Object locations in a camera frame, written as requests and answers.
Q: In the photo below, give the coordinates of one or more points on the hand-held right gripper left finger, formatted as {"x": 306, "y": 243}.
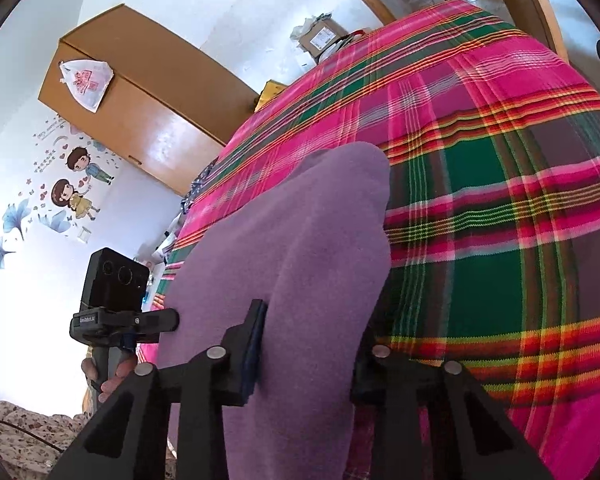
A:
{"x": 255, "y": 350}

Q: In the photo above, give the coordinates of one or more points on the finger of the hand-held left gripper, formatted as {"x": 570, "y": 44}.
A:
{"x": 157, "y": 321}

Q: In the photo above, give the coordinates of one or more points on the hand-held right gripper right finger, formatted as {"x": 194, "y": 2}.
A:
{"x": 375, "y": 375}

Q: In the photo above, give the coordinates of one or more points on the purple fleece pants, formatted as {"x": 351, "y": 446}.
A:
{"x": 280, "y": 285}

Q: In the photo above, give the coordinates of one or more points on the person's left hand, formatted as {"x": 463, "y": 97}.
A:
{"x": 112, "y": 375}

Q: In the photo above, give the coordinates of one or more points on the navy floral cloth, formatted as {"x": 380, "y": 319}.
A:
{"x": 200, "y": 185}

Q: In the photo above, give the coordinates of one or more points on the person's floral clothing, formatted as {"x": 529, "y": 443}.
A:
{"x": 30, "y": 440}

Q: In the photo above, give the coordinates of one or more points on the wooden wardrobe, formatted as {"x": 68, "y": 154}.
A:
{"x": 145, "y": 105}

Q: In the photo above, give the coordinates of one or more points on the pink plaid blanket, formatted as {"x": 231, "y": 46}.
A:
{"x": 480, "y": 210}

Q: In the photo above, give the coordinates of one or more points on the white plastic bag red print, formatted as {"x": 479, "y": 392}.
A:
{"x": 87, "y": 82}

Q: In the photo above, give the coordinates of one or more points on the yellow box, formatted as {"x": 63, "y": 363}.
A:
{"x": 269, "y": 94}

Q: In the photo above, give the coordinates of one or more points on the cardboard box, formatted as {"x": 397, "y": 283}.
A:
{"x": 322, "y": 35}

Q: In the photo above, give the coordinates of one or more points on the red tin box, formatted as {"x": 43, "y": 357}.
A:
{"x": 352, "y": 37}

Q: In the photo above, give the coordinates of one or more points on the crumpled white plastic bag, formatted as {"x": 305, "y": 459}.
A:
{"x": 307, "y": 25}

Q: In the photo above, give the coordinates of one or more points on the white wall switch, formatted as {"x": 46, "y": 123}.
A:
{"x": 84, "y": 235}

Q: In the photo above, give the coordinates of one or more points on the cartoon wall sticker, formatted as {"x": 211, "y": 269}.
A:
{"x": 55, "y": 190}

